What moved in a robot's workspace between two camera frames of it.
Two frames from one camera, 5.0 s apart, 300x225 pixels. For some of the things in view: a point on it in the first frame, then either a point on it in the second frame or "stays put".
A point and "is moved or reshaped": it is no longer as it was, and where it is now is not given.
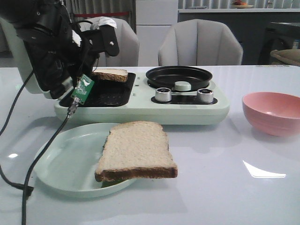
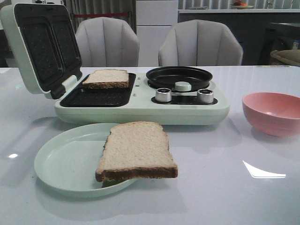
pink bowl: (273, 113) stays put
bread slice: (120, 75) is moved or reshaped
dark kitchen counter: (260, 31) stays put
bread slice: (136, 150) stays put
